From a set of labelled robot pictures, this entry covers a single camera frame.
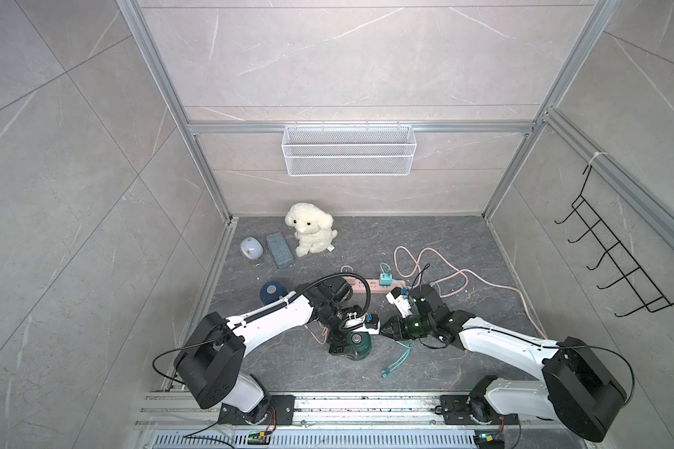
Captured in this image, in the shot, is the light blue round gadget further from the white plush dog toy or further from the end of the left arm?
the end of the left arm

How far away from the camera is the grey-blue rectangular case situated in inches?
41.2

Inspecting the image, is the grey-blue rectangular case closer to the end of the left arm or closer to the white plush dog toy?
the white plush dog toy

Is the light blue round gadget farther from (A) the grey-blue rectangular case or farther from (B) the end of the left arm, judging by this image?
(B) the end of the left arm

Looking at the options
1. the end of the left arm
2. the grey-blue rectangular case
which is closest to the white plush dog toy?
the grey-blue rectangular case

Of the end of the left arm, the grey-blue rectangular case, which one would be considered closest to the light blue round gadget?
the grey-blue rectangular case
